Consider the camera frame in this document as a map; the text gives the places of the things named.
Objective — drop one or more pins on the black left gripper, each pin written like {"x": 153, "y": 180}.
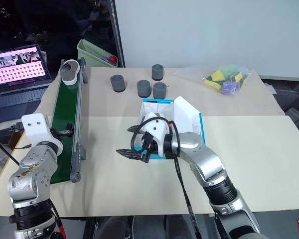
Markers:
{"x": 56, "y": 132}

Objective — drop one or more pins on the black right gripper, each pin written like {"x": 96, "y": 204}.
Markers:
{"x": 148, "y": 145}

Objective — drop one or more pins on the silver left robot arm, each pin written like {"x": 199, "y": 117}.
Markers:
{"x": 30, "y": 174}

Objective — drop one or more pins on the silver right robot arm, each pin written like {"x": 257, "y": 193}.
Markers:
{"x": 206, "y": 159}

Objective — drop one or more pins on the white and blue shoebox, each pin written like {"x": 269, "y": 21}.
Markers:
{"x": 187, "y": 114}

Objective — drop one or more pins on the green conveyor belt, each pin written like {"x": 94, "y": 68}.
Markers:
{"x": 64, "y": 112}

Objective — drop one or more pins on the grey foam cylinder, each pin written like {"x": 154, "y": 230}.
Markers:
{"x": 117, "y": 84}
{"x": 143, "y": 88}
{"x": 160, "y": 90}
{"x": 157, "y": 72}

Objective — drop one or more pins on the grey and white shoe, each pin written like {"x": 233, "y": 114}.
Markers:
{"x": 68, "y": 72}

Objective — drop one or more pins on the open laptop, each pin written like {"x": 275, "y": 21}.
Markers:
{"x": 17, "y": 74}

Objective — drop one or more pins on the purple item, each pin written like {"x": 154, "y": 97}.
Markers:
{"x": 105, "y": 59}

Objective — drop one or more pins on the green plastic bin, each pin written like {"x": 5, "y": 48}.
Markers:
{"x": 92, "y": 53}

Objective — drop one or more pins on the red cap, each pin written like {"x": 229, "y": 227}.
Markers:
{"x": 112, "y": 59}

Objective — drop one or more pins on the dark rounded shape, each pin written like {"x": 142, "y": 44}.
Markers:
{"x": 114, "y": 227}

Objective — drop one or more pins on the plastic bag of coloured sponges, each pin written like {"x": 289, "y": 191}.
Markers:
{"x": 224, "y": 79}

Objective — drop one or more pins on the white board panel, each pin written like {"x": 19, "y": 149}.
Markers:
{"x": 209, "y": 35}

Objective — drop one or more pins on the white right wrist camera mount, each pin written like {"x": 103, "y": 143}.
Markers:
{"x": 157, "y": 129}

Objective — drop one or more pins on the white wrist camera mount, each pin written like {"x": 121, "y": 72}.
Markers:
{"x": 157, "y": 129}
{"x": 37, "y": 129}

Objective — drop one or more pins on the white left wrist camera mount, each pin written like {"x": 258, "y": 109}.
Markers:
{"x": 37, "y": 129}

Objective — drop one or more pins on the black board frame post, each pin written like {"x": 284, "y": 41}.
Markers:
{"x": 117, "y": 37}

